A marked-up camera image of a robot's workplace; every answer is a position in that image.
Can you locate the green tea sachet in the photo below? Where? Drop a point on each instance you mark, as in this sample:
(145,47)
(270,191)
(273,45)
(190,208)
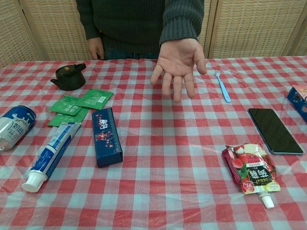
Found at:
(67,106)
(57,121)

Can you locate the person left hand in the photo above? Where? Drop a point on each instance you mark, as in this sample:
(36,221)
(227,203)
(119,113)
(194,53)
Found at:
(178,60)

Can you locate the blue white milk can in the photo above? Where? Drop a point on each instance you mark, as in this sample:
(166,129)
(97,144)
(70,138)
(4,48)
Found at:
(14,129)

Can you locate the person in dark sweater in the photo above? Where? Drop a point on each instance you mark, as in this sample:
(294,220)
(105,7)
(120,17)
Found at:
(60,24)

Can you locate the red white checkered tablecloth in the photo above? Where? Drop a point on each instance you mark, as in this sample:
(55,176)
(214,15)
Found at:
(168,143)

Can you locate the person torso dark sweater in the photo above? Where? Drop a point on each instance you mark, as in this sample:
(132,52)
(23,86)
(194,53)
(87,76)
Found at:
(132,26)

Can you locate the person right forearm dark sleeve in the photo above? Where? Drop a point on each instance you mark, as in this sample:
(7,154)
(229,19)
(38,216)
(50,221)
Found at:
(90,21)

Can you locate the light blue toothbrush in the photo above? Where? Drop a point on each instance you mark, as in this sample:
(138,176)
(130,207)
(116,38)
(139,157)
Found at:
(224,89)

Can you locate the black smartphone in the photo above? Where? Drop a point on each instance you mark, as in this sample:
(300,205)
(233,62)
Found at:
(275,130)

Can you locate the red lychee jelly pouch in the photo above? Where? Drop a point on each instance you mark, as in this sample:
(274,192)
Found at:
(254,172)

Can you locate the green sachet with barcode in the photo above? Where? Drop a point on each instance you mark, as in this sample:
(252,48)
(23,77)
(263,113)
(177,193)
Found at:
(96,99)

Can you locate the blue cookie box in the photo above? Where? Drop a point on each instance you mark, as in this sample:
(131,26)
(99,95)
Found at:
(299,100)

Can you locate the woven folding screen panel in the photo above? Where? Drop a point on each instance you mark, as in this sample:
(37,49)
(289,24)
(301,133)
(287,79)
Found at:
(302,45)
(12,28)
(251,24)

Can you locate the dark blue long carton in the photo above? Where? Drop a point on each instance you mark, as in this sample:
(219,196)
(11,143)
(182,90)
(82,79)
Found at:
(106,136)

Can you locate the blue white toothpaste tube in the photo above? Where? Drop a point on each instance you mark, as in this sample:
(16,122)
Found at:
(50,155)

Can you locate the black cast iron teapot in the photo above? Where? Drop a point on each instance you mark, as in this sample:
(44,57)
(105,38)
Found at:
(70,79)

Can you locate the person left forearm dark sleeve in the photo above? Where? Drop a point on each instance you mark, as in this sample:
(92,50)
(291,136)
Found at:
(182,21)

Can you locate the person right hand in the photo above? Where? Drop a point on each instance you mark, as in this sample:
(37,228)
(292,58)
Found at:
(96,49)

